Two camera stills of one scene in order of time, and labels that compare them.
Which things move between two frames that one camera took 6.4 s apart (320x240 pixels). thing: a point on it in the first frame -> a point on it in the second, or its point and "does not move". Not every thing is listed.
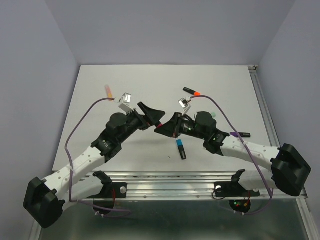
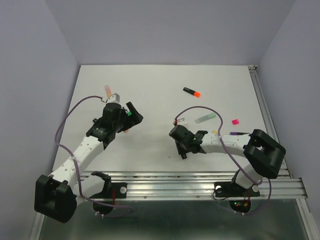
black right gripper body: [184, 127] -> [186, 146]
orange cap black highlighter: [191, 91] does not move
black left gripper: [153, 115] -> [135, 118]
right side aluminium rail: [270, 129] does not move
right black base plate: [239, 197] does not move
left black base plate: [107, 197] does not move
